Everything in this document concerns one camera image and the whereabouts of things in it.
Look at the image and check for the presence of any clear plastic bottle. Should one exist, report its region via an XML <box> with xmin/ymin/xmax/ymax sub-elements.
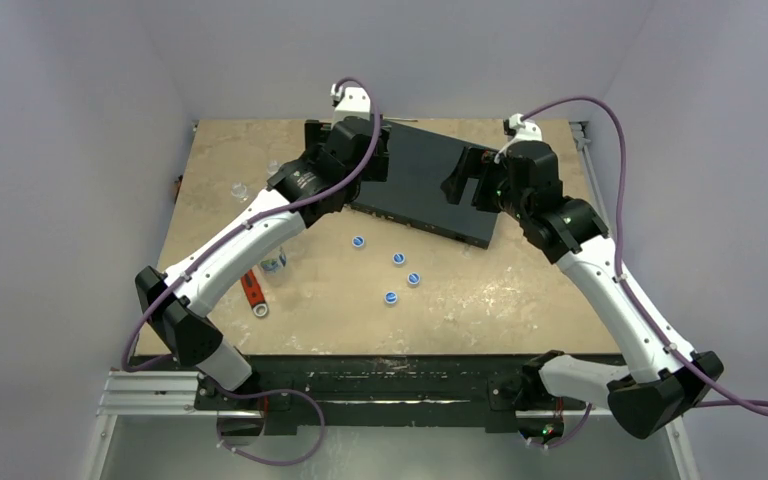
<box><xmin>231</xmin><ymin>182</ymin><xmax>249</xmax><ymax>203</ymax></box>
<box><xmin>258</xmin><ymin>246</ymin><xmax>289</xmax><ymax>286</ymax></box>
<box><xmin>267</xmin><ymin>160</ymin><xmax>282</xmax><ymax>176</ymax></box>

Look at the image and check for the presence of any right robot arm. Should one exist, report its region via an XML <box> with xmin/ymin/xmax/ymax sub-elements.
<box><xmin>441</xmin><ymin>141</ymin><xmax>724</xmax><ymax>439</ymax></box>

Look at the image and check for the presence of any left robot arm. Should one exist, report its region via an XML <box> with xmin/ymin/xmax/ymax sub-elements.
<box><xmin>135</xmin><ymin>114</ymin><xmax>388</xmax><ymax>409</ymax></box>

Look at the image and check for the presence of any black flat electronics box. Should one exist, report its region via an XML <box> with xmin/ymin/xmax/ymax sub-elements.
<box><xmin>351</xmin><ymin>122</ymin><xmax>497</xmax><ymax>249</ymax></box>

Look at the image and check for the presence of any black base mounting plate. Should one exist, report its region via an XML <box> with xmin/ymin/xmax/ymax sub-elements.
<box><xmin>129</xmin><ymin>353</ymin><xmax>626</xmax><ymax>437</ymax></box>

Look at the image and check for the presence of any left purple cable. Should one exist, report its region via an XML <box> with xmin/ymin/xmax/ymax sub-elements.
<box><xmin>120</xmin><ymin>76</ymin><xmax>383</xmax><ymax>468</ymax></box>

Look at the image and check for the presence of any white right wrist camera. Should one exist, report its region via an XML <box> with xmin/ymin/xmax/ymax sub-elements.
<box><xmin>503</xmin><ymin>113</ymin><xmax>543</xmax><ymax>144</ymax></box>

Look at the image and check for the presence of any red handled adjustable wrench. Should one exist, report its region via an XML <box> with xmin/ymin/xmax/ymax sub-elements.
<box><xmin>240</xmin><ymin>270</ymin><xmax>269</xmax><ymax>318</ymax></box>

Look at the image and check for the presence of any aluminium frame rail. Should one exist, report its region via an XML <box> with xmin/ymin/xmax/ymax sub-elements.
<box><xmin>96</xmin><ymin>371</ymin><xmax>198</xmax><ymax>416</ymax></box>

